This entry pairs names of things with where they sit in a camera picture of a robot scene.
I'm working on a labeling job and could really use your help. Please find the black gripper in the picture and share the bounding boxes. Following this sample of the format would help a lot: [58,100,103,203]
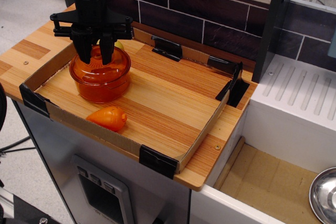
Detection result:
[50,0,133,65]

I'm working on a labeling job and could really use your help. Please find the orange transparent pot lid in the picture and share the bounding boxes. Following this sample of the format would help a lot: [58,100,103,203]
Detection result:
[69,46,131,88]

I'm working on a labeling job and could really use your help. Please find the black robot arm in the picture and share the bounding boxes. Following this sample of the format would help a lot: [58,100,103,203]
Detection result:
[50,0,133,65]

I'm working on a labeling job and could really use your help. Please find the orange transparent pot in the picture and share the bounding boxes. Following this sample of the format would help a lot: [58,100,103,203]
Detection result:
[69,50,132,104]

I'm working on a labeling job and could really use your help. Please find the yellow toy potato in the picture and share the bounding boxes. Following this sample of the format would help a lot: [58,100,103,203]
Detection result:
[96,38,124,51]

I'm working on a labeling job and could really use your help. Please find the orange toy carrot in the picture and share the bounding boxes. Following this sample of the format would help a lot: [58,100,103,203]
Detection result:
[86,106,127,132]

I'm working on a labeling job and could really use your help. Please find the cardboard fence with black tape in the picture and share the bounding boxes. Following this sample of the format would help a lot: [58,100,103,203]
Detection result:
[19,28,253,187]

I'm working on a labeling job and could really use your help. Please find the silver toy dishwasher front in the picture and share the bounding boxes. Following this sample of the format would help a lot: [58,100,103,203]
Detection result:
[15,102,191,223]

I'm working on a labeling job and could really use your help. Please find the white toy sink unit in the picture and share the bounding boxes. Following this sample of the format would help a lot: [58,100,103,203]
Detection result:
[190,56,335,223]

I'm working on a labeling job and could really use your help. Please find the silver metal bowl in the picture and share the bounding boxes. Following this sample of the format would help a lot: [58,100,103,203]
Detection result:
[309,167,335,224]

